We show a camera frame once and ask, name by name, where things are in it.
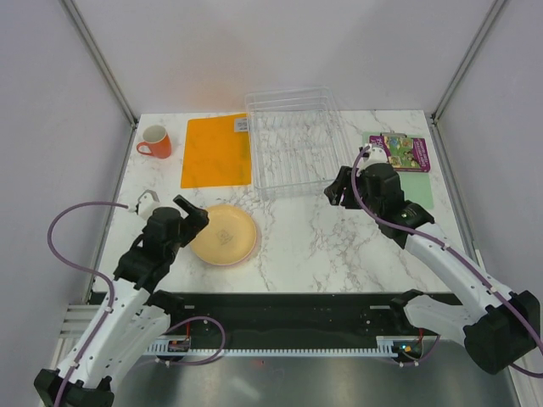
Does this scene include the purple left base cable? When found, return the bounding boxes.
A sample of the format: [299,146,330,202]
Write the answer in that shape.
[154,315,226,366]

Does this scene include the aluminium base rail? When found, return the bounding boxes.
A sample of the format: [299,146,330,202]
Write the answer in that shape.
[59,305,99,354]

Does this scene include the left aluminium frame post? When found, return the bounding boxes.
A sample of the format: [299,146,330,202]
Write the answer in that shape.
[59,0,138,129]

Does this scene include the aluminium frame post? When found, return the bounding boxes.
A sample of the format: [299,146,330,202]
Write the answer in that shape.
[59,0,138,129]
[429,0,509,125]

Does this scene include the green cutting mat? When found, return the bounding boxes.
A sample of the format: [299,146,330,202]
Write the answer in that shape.
[362,131,434,209]

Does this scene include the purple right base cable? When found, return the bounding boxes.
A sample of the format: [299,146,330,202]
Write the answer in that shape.
[381,326,445,368]

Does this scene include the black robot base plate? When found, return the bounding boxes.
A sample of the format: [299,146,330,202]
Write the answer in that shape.
[149,291,432,349]

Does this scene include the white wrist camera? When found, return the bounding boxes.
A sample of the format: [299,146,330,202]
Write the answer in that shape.
[360,143,389,169]
[128,190,160,221]

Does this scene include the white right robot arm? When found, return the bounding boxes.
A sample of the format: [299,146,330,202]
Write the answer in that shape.
[324,163,542,378]

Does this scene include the clear wire dish rack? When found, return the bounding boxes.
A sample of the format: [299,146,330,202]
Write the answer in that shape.
[245,86,350,200]

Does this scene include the purple plate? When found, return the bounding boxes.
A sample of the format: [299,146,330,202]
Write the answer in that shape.
[214,246,258,268]

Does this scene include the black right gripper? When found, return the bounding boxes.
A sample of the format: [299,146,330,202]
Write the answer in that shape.
[324,165,382,217]

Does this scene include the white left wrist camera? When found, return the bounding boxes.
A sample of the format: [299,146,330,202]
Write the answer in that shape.
[128,190,160,221]

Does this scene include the purple children's book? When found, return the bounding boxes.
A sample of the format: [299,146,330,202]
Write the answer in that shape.
[368,133,431,173]

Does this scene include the white cable duct strip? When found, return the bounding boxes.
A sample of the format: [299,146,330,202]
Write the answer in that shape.
[143,337,423,359]

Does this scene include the orange cutting mat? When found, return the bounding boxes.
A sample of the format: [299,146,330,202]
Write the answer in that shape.
[181,114,252,189]

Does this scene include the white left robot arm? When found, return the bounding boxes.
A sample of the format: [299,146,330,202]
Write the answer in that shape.
[34,195,209,406]

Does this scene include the orange ceramic mug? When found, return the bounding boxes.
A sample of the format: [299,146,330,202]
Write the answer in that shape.
[136,125,172,159]

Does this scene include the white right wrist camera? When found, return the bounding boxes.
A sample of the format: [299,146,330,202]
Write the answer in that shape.
[360,143,389,169]

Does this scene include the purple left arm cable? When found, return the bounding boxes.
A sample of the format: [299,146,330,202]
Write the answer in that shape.
[46,202,131,407]

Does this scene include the pink plate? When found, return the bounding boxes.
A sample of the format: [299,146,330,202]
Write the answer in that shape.
[230,238,260,267]

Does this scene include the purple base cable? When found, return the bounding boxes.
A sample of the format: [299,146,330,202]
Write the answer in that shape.
[154,315,226,366]
[381,326,445,368]

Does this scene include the right aluminium frame post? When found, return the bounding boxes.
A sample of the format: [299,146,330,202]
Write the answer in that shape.
[429,0,509,125]

